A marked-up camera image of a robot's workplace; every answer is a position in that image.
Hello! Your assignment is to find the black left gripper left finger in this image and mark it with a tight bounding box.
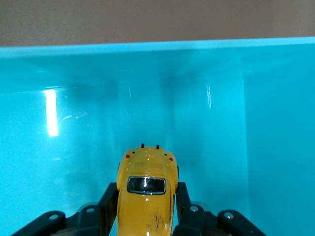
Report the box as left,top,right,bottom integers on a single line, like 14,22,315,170
11,182,119,236

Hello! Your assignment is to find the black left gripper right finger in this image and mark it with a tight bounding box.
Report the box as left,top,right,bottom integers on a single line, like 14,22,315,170
173,181,267,236

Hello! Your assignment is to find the teal plastic bin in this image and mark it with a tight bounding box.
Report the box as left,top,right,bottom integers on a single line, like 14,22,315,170
0,36,315,236

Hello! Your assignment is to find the yellow beetle toy car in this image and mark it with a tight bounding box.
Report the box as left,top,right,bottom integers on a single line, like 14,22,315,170
116,143,180,236

